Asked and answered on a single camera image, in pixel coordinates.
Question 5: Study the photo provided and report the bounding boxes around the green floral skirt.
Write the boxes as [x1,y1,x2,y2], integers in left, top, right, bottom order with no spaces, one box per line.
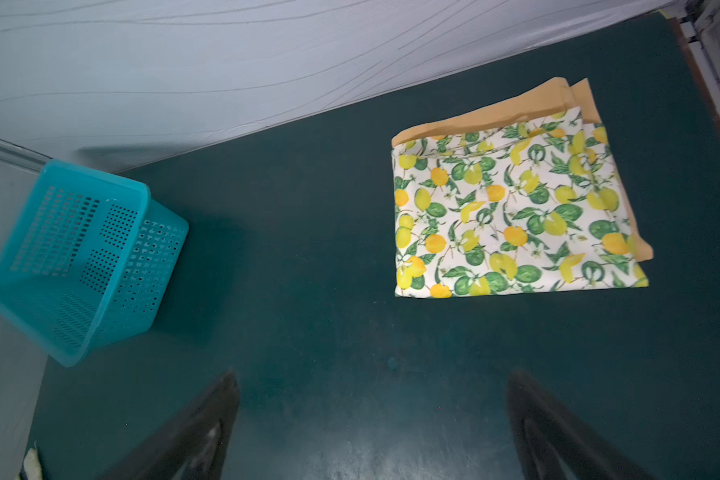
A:
[391,107,649,299]

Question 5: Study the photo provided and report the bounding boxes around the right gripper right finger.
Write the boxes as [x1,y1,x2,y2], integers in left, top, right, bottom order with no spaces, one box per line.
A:
[506,369,653,479]

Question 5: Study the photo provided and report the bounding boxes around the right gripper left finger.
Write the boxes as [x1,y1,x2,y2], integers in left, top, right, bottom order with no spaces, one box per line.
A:
[100,370,240,479]

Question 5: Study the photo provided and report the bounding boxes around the green table mat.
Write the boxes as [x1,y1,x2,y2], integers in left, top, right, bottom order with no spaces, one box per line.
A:
[30,14,720,479]

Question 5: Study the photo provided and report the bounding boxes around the yellow skirt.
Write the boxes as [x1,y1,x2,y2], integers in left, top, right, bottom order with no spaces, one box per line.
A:
[391,76,655,264]

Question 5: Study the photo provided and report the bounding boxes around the teal plastic basket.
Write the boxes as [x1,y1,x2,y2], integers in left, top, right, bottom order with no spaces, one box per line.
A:
[0,160,189,367]

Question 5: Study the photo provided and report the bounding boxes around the beige work glove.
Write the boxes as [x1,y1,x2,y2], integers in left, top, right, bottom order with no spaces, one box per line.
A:
[15,447,44,480]

